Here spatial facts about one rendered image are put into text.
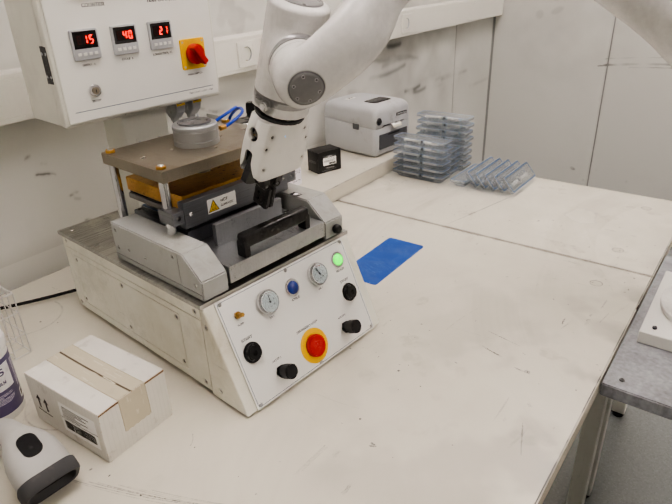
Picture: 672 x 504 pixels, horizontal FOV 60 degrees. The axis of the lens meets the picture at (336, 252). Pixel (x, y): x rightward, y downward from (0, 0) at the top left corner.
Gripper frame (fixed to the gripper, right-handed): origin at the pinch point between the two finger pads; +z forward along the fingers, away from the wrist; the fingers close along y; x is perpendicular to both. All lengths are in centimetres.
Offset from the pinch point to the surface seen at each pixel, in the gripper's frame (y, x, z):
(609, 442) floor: 98, -74, 85
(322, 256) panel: 9.0, -8.4, 11.8
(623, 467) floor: 90, -80, 83
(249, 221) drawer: -0.4, 1.9, 6.9
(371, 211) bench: 61, 14, 37
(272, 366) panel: -9.6, -17.0, 20.4
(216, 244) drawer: -7.5, 1.7, 8.7
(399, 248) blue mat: 47, -5, 30
